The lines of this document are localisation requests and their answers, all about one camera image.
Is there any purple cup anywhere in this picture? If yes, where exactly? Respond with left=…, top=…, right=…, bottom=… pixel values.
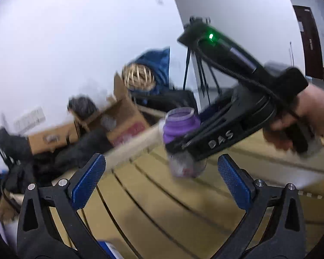
left=163, top=107, right=206, bottom=178

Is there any black camera tripod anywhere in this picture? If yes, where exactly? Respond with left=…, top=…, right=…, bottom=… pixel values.
left=182, top=16, right=225, bottom=106

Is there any olive slatted folding table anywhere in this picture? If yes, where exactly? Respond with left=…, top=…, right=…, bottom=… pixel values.
left=78, top=134, right=324, bottom=258

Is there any wall socket strip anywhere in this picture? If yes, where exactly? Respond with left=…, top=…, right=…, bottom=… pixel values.
left=13, top=107, right=45, bottom=133

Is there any person's right hand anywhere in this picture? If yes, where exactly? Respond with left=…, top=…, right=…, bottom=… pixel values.
left=263, top=84, right=324, bottom=151

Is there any left cardboard box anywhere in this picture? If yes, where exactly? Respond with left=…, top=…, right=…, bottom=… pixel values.
left=27, top=122, right=79, bottom=154

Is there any black clothes pile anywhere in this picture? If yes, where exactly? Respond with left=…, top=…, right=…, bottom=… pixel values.
left=0, top=128, right=113, bottom=194

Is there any woven rattan ball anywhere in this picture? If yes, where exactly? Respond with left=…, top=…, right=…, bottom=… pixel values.
left=122, top=63, right=156, bottom=91

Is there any dark wooden door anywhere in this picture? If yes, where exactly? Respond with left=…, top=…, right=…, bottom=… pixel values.
left=293, top=5, right=324, bottom=80

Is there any open cardboard box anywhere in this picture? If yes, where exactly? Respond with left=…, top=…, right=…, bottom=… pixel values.
left=68, top=74, right=150, bottom=147

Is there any dark furry hat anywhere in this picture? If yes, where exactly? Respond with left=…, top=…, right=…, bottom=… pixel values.
left=68, top=96, right=98, bottom=120

